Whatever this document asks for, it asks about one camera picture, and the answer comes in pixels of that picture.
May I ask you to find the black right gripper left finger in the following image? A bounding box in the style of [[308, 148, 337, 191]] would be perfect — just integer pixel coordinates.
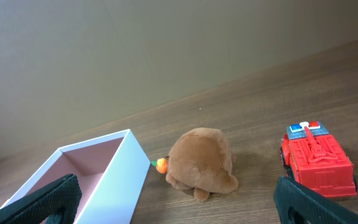
[[0, 174, 82, 224]]

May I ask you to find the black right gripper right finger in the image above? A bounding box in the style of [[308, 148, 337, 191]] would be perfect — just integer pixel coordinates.
[[273, 177, 358, 224]]

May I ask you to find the red toy fire truck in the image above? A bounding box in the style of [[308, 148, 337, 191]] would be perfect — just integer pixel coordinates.
[[280, 121, 358, 198]]

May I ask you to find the brown plush toy with carrot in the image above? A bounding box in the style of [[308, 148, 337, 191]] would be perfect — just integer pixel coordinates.
[[151, 128, 239, 202]]

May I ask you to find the white box pink interior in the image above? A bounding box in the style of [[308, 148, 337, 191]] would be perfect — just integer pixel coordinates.
[[4, 129, 150, 223]]

